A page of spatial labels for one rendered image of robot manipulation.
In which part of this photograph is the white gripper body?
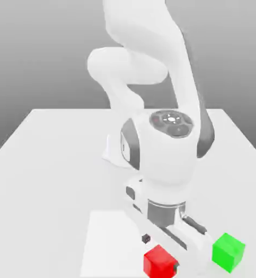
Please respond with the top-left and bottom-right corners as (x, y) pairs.
(124, 207), (215, 270)

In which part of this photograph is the small red cube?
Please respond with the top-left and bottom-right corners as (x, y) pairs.
(143, 244), (179, 278)

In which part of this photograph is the small green cube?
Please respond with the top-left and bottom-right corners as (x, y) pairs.
(211, 232), (246, 274)

